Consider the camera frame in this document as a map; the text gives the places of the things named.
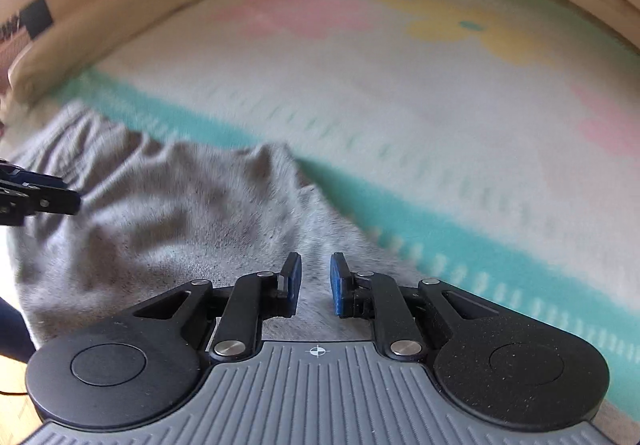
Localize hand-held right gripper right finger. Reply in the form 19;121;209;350
329;252;507;360

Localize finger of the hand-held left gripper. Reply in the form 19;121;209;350
0;158;67;192
0;187;82;227

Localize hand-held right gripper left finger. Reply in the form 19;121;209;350
131;252;303;360

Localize grey pants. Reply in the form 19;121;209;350
7;100;427;352

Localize person's dark blue clothing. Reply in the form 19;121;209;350
0;294;37;362

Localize cream pillow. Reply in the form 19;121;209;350
7;0;237;102

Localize flower printed bed blanket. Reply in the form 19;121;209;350
50;0;640;418

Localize cream wooden shelf frame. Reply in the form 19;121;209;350
0;0;71;76

